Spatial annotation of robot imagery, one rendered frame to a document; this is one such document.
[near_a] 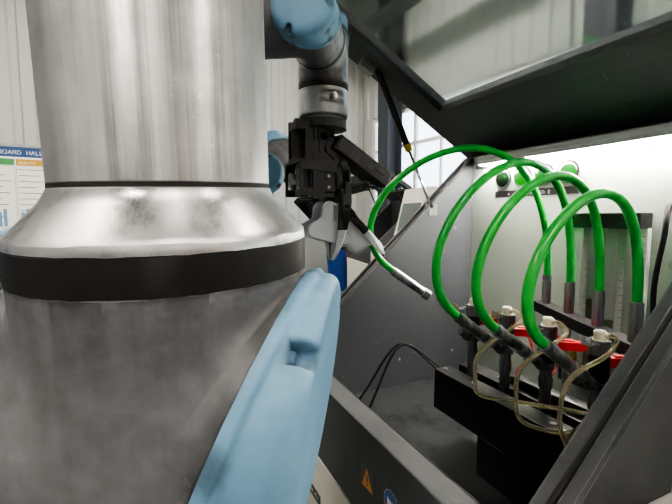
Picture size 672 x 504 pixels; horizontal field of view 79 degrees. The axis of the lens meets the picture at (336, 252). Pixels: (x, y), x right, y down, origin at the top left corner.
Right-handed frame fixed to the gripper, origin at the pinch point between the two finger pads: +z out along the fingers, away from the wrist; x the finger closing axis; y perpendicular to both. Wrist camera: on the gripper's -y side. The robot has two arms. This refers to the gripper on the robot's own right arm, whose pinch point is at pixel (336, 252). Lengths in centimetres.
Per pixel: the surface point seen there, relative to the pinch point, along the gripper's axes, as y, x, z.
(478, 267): -13.9, 16.4, 1.3
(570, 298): -44.4, 8.4, 9.7
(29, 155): 174, -624, -88
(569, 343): -30.8, 18.2, 13.6
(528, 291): -14.2, 24.3, 3.3
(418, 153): -383, -509, -110
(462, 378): -25.5, 1.2, 24.6
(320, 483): -3, -14, 49
